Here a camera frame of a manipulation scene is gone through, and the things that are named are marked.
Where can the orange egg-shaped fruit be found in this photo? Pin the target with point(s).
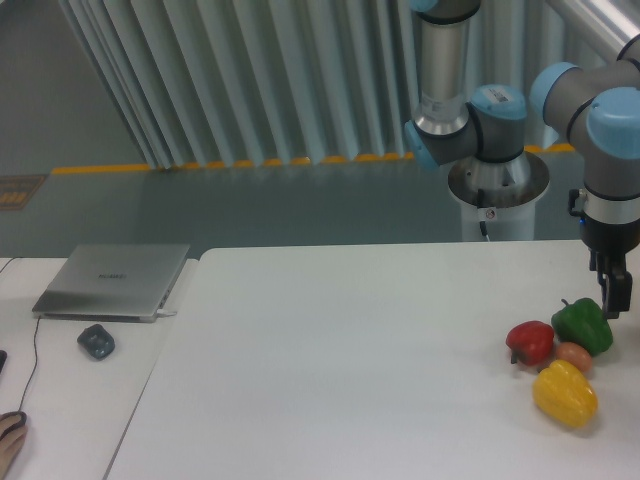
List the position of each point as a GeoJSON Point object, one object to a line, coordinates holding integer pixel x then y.
{"type": "Point", "coordinates": [575, 354]}

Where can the yellow bell pepper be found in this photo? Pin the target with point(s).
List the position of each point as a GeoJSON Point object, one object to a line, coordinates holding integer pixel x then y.
{"type": "Point", "coordinates": [563, 393]}

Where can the green bell pepper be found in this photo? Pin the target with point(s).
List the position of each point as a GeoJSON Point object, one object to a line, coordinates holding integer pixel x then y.
{"type": "Point", "coordinates": [582, 322]}

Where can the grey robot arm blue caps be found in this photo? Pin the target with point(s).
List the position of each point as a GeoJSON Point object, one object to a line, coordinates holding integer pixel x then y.
{"type": "Point", "coordinates": [596, 111]}

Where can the white usb dongle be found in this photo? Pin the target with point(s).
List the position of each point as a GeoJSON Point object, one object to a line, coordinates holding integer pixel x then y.
{"type": "Point", "coordinates": [162, 313]}

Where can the dark grey small dish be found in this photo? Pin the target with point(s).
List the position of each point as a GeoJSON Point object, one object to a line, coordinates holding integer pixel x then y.
{"type": "Point", "coordinates": [97, 342]}

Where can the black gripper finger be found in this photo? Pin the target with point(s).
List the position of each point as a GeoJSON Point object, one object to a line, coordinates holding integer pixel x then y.
{"type": "Point", "coordinates": [616, 293]}

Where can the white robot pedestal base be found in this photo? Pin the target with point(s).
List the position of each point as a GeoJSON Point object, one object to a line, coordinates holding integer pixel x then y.
{"type": "Point", "coordinates": [497, 201]}

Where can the white pleated curtain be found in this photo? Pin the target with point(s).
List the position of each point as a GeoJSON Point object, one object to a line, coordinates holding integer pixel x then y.
{"type": "Point", "coordinates": [263, 82]}

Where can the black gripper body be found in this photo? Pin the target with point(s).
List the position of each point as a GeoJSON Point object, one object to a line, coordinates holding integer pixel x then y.
{"type": "Point", "coordinates": [608, 244]}

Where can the red bell pepper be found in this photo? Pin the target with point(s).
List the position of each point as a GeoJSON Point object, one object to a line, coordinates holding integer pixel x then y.
{"type": "Point", "coordinates": [530, 343]}

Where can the black computer mouse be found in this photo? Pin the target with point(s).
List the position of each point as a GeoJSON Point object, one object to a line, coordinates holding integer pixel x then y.
{"type": "Point", "coordinates": [21, 420]}

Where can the person's hand on mouse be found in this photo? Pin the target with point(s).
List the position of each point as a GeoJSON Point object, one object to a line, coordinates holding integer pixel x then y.
{"type": "Point", "coordinates": [11, 442]}

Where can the silver closed laptop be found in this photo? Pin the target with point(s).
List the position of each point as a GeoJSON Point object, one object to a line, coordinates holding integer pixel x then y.
{"type": "Point", "coordinates": [113, 282]}

